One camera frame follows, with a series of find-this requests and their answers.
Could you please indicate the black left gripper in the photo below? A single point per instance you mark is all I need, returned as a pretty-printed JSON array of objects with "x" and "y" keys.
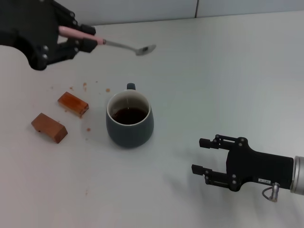
[{"x": 28, "y": 26}]

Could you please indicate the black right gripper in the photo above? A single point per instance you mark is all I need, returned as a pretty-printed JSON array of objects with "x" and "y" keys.
[{"x": 261, "y": 168}]

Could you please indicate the grey ceramic cup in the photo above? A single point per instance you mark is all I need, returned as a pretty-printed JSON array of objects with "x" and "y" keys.
[{"x": 128, "y": 137}]

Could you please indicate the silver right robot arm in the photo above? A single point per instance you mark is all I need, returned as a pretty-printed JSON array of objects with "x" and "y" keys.
[{"x": 299, "y": 174}]

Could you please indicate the orange brown wooden block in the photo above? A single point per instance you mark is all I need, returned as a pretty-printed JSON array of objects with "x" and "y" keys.
[{"x": 73, "y": 103}]

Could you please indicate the dark coffee liquid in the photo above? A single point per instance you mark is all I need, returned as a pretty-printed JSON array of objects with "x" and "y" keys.
[{"x": 129, "y": 116}]

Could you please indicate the dark brown wooden block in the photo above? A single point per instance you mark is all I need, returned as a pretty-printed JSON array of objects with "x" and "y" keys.
[{"x": 50, "y": 128}]

